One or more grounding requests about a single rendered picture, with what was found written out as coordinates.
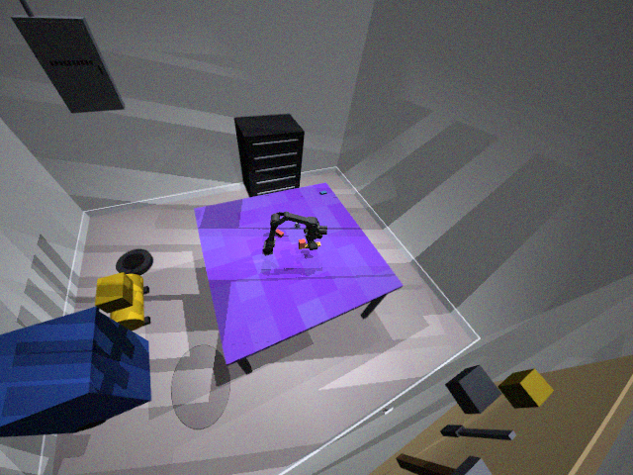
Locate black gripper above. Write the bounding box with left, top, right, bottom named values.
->
left=304, top=229, right=318, bottom=250

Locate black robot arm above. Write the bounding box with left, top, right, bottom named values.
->
left=263, top=212, right=327, bottom=256

